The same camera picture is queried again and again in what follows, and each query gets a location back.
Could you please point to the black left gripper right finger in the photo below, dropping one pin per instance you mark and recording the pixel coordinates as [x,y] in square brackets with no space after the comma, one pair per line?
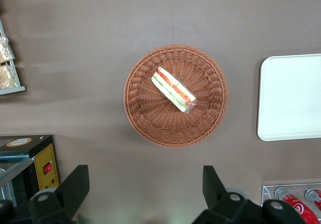
[225,206]

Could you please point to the clear bag of crackers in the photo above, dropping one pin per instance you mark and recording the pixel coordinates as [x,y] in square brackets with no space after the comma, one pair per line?
[7,77]
[5,50]

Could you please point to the clear acrylic bottle rack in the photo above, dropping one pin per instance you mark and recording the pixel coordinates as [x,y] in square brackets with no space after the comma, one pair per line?
[267,191]

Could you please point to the beige plastic tray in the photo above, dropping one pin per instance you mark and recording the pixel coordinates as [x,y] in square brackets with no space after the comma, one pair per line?
[291,98]

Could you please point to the sandwich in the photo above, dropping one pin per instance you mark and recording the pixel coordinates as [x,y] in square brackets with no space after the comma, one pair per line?
[173,89]

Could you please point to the red cola bottle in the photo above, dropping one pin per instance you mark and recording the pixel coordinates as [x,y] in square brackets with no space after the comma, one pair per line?
[314,196]
[297,206]

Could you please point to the black food warmer appliance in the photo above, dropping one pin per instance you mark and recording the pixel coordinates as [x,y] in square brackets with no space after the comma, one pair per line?
[42,158]

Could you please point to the tray of wrapped snacks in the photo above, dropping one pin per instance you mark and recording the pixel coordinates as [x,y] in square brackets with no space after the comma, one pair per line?
[17,89]

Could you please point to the brown wicker basket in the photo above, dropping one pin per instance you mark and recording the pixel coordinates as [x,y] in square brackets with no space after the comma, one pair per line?
[150,118]

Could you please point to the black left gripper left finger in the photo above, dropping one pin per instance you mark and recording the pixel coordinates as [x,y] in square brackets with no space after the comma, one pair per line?
[62,199]

